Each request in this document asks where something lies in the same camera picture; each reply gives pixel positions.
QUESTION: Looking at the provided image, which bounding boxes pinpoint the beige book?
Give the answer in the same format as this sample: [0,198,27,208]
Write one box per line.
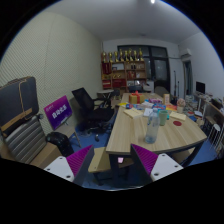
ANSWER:
[123,107,144,120]

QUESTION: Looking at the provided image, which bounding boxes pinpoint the white round stool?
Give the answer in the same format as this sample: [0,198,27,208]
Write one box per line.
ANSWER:
[207,123,223,151]

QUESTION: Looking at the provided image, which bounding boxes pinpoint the purple sign board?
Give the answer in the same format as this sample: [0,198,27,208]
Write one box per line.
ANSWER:
[43,95,74,131]

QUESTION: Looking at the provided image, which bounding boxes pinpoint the wooden side desk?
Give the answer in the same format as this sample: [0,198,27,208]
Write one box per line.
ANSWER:
[193,91,224,134]

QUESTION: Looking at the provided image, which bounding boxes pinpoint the yellow gift box red ribbon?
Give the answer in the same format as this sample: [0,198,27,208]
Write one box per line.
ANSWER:
[128,91,146,105]

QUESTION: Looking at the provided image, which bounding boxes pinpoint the clear plastic water bottle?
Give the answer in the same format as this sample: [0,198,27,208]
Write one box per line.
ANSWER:
[144,108,161,145]

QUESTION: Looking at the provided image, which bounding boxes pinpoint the black bag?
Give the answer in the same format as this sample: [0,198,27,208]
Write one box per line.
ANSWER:
[45,131,75,158]

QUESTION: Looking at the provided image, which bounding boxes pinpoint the blue book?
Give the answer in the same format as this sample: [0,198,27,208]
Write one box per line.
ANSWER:
[151,102,167,111]

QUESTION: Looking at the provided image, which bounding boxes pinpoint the pink box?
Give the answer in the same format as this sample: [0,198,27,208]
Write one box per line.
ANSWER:
[148,97,163,104]

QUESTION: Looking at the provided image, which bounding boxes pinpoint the black office chair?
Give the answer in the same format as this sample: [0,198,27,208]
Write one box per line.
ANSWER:
[71,87,116,134]

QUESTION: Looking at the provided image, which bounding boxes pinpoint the wooden bench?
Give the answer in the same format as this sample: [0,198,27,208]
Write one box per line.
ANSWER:
[87,146,134,174]

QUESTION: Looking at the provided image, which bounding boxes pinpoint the dark glass door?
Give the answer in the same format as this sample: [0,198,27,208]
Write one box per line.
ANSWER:
[117,44,171,93]

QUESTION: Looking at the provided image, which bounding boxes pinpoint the small standing card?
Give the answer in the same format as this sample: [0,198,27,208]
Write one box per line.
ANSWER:
[162,93,171,105]

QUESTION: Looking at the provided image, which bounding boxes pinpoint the black tripod stand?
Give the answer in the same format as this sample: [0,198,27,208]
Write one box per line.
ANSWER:
[172,69,181,98]

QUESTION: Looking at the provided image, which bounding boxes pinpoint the pink flowers in white pot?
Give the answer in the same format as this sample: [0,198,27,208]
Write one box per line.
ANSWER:
[176,98,187,114]

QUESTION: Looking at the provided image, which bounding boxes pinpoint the wooden stool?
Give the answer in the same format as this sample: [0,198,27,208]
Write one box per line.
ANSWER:
[172,150,195,165]

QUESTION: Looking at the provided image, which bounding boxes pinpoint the white printed booklet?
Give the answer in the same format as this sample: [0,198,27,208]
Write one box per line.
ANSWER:
[143,107,154,118]

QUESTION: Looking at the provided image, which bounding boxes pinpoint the wooden shelf unit with trophies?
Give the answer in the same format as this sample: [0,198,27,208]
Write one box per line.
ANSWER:
[100,48,148,90]

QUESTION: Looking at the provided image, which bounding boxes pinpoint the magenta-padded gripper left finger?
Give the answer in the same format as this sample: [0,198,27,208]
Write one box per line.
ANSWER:
[43,144,96,187]

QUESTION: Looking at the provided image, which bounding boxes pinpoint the black computer monitor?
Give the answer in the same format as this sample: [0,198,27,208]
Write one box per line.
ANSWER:
[195,80,207,95]

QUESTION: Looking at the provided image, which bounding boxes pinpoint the orange book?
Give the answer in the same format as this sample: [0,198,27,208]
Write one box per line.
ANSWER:
[165,104,178,112]

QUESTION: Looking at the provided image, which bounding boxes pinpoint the pale yellow notepad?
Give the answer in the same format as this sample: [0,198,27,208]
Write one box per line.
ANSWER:
[169,111,188,122]

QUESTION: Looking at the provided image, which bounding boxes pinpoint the black padded case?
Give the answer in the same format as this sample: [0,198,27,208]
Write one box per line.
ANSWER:
[0,76,40,134]

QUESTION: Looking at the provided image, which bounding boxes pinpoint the white wall air conditioner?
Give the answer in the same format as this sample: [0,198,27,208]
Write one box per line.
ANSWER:
[179,48,193,61]

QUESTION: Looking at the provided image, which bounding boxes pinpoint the grey upholstered chair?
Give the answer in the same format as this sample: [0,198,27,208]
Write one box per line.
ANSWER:
[154,85,170,98]

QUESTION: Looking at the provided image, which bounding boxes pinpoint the grey ribbed suitcase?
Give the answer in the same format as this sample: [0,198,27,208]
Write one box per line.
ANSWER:
[3,114,48,164]

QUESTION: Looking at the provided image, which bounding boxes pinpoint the pale green cup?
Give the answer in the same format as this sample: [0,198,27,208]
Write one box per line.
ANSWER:
[157,109,169,127]

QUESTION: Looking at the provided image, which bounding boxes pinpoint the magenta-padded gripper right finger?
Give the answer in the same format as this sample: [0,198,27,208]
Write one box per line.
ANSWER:
[129,143,185,186]

